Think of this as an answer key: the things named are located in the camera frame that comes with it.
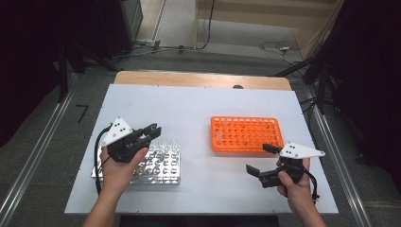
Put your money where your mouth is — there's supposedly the hanging black cable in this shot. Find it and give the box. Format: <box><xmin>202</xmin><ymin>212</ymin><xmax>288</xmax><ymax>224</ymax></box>
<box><xmin>197</xmin><ymin>0</ymin><xmax>217</xmax><ymax>51</ymax></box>

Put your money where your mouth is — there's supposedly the metal floor rail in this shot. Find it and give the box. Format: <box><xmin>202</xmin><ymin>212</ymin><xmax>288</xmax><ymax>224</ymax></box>
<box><xmin>301</xmin><ymin>84</ymin><xmax>374</xmax><ymax>227</ymax></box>
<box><xmin>0</xmin><ymin>73</ymin><xmax>79</xmax><ymax>227</ymax></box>

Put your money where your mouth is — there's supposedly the row of clear test tubes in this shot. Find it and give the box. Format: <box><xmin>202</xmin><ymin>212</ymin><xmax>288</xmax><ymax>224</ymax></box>
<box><xmin>150</xmin><ymin>139</ymin><xmax>180</xmax><ymax>154</ymax></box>

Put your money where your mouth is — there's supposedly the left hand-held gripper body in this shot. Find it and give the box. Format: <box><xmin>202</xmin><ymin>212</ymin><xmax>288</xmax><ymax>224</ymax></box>
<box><xmin>100</xmin><ymin>116</ymin><xmax>151</xmax><ymax>164</ymax></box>

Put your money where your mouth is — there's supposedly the black floor cable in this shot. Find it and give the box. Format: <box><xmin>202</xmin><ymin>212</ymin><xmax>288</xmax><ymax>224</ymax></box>
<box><xmin>299</xmin><ymin>96</ymin><xmax>320</xmax><ymax>140</ymax></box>

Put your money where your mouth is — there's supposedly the black curtain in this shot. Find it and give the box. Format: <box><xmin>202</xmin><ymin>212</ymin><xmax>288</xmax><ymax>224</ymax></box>
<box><xmin>327</xmin><ymin>0</ymin><xmax>401</xmax><ymax>197</ymax></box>
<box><xmin>0</xmin><ymin>0</ymin><xmax>105</xmax><ymax>148</ymax></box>

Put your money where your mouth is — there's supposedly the light wooden platform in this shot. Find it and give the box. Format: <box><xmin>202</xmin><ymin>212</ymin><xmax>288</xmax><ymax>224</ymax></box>
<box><xmin>194</xmin><ymin>0</ymin><xmax>344</xmax><ymax>60</ymax></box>

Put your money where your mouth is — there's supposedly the grey floor cable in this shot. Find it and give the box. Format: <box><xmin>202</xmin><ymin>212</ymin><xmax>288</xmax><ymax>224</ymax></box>
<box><xmin>113</xmin><ymin>44</ymin><xmax>195</xmax><ymax>61</ymax></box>

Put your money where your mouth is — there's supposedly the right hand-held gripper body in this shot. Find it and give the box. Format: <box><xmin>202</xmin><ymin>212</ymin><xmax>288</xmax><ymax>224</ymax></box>
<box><xmin>258</xmin><ymin>142</ymin><xmax>326</xmax><ymax>189</ymax></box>

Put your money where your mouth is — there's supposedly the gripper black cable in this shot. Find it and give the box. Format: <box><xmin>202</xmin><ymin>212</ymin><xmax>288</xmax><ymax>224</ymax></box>
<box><xmin>94</xmin><ymin>124</ymin><xmax>113</xmax><ymax>196</ymax></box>
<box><xmin>302</xmin><ymin>168</ymin><xmax>322</xmax><ymax>203</ymax></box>

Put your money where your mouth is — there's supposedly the wooden table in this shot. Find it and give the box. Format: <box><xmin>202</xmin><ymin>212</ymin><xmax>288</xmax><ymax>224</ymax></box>
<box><xmin>113</xmin><ymin>70</ymin><xmax>292</xmax><ymax>92</ymax></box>

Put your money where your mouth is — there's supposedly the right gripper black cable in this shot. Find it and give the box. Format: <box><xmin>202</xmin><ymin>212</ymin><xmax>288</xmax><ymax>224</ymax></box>
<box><xmin>302</xmin><ymin>168</ymin><xmax>322</xmax><ymax>203</ymax></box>

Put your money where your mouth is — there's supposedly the orange test tube rack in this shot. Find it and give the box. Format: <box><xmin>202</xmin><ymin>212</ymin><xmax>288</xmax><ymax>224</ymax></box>
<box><xmin>210</xmin><ymin>115</ymin><xmax>285</xmax><ymax>154</ymax></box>

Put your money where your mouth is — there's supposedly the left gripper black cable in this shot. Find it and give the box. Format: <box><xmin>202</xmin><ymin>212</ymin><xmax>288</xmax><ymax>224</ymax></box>
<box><xmin>94</xmin><ymin>124</ymin><xmax>113</xmax><ymax>196</ymax></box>

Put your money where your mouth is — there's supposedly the white test tube rack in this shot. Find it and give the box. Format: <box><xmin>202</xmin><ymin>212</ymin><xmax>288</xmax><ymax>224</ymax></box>
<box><xmin>90</xmin><ymin>140</ymin><xmax>182</xmax><ymax>186</ymax></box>

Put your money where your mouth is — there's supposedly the white floor cable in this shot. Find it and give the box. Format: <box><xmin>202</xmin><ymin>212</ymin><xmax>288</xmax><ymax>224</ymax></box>
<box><xmin>258</xmin><ymin>40</ymin><xmax>305</xmax><ymax>66</ymax></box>

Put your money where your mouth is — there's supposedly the black metal stand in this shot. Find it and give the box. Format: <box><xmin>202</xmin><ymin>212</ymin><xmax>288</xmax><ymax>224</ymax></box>
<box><xmin>273</xmin><ymin>46</ymin><xmax>336</xmax><ymax>115</ymax></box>
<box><xmin>56</xmin><ymin>41</ymin><xmax>121</xmax><ymax>104</ymax></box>

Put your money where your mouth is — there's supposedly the person's right hand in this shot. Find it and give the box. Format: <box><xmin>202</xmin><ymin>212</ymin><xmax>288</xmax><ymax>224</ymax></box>
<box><xmin>275</xmin><ymin>158</ymin><xmax>317</xmax><ymax>216</ymax></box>

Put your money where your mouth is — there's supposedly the dark cabinet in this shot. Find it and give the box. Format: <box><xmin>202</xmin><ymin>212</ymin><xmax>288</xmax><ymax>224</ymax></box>
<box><xmin>97</xmin><ymin>0</ymin><xmax>145</xmax><ymax>60</ymax></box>

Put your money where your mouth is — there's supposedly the white board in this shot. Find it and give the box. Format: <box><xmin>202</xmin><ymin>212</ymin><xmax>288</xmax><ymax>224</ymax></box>
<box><xmin>64</xmin><ymin>83</ymin><xmax>339</xmax><ymax>216</ymax></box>

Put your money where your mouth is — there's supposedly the white power strip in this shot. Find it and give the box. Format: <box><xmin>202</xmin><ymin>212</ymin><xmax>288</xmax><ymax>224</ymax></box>
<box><xmin>135</xmin><ymin>39</ymin><xmax>162</xmax><ymax>49</ymax></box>

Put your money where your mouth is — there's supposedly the person's left hand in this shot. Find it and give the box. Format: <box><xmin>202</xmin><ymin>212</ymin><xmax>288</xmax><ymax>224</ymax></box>
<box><xmin>99</xmin><ymin>147</ymin><xmax>149</xmax><ymax>199</ymax></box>

